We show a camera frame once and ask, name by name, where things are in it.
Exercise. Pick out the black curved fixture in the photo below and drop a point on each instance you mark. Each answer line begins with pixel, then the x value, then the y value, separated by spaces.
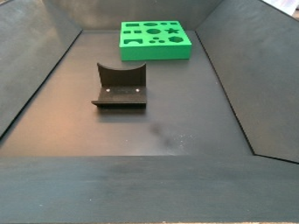
pixel 121 86

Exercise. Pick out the green shape sorter block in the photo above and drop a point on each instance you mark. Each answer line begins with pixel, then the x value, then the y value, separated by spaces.
pixel 153 40

